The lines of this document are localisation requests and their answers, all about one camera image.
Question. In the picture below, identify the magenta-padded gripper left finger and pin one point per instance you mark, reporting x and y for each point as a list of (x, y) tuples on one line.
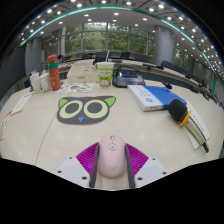
[(75, 168)]

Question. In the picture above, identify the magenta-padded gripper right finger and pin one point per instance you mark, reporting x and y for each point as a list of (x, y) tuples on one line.
[(148, 168)]

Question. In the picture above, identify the pink computer mouse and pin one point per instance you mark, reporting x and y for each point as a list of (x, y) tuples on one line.
[(112, 156)]

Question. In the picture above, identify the cat-face mouse pad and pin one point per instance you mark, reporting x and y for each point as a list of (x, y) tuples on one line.
[(85, 110)]

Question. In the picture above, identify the white papers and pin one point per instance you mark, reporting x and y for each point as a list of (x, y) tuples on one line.
[(200, 121)]

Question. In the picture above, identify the blue and white book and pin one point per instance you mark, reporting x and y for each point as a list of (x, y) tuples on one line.
[(156, 96)]

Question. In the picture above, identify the red and white leaflet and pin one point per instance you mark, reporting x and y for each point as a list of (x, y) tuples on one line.
[(5, 123)]

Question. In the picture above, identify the white booklet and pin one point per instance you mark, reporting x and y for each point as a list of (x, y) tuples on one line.
[(21, 103)]

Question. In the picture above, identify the black conference microphone unit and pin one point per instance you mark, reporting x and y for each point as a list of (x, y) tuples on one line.
[(128, 80)]

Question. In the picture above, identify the white lidded cup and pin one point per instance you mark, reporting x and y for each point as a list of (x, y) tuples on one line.
[(45, 82)]

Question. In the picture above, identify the white paper cup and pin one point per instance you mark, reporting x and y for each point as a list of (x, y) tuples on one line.
[(35, 83)]

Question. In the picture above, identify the red thermos bottle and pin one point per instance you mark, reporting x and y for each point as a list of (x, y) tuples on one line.
[(54, 75)]

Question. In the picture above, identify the green paper cup with straw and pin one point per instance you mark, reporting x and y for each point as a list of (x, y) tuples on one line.
[(105, 75)]

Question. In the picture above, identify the long curved conference table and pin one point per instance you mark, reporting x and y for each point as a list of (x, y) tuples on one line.
[(83, 62)]

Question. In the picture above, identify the black office chairs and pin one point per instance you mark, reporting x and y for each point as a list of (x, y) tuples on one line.
[(101, 56)]

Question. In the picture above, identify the ceiling lights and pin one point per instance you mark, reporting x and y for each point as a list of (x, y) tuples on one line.
[(133, 10)]

